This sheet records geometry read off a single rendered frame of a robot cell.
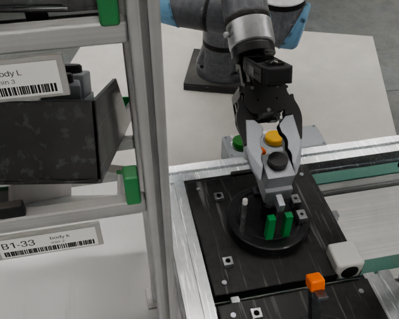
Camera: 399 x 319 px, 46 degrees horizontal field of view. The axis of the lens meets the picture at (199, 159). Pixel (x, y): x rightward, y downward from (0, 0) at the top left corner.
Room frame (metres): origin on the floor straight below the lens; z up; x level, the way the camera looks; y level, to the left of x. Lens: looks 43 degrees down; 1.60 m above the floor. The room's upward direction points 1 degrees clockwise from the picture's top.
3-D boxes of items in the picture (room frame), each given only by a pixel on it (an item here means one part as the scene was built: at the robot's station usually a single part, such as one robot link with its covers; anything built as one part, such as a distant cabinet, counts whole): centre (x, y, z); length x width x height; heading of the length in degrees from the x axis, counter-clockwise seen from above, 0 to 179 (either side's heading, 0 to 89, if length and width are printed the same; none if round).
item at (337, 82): (1.09, -0.06, 0.84); 0.90 x 0.70 x 0.03; 82
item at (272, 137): (0.74, -0.16, 0.96); 0.04 x 0.04 x 0.02
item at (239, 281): (0.51, -0.12, 0.96); 0.24 x 0.24 x 0.02; 12
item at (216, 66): (1.14, -0.06, 0.93); 0.15 x 0.15 x 0.10
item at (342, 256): (0.44, -0.23, 0.97); 0.05 x 0.05 x 0.04; 12
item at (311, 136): (0.74, -0.16, 0.93); 0.21 x 0.07 x 0.06; 102
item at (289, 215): (0.47, -0.14, 1.01); 0.01 x 0.01 x 0.05; 12
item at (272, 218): (0.47, -0.11, 1.01); 0.01 x 0.01 x 0.05; 12
